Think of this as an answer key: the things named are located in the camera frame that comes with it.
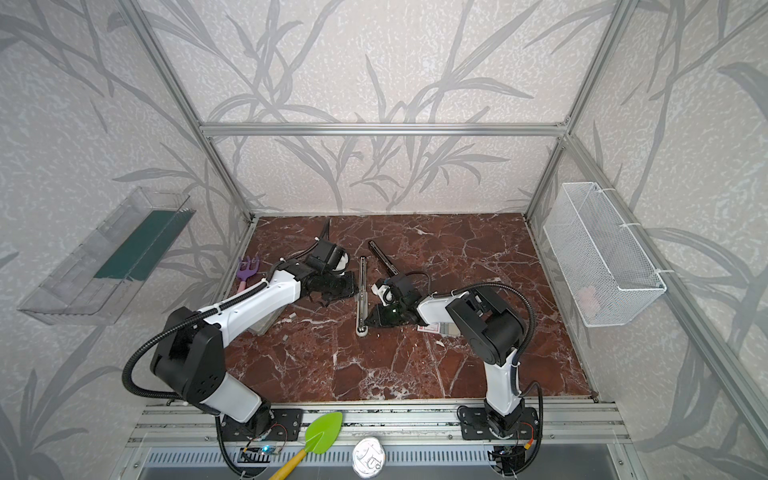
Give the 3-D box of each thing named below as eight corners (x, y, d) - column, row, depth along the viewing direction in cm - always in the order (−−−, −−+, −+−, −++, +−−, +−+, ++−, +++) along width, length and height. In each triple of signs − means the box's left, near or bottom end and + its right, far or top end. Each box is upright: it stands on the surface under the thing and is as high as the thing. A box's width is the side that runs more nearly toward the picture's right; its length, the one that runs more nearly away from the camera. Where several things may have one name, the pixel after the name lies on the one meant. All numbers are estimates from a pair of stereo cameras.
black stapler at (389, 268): (391, 279, 104) (391, 274, 102) (366, 247, 113) (365, 243, 111) (398, 275, 105) (398, 270, 103) (372, 244, 114) (371, 239, 112)
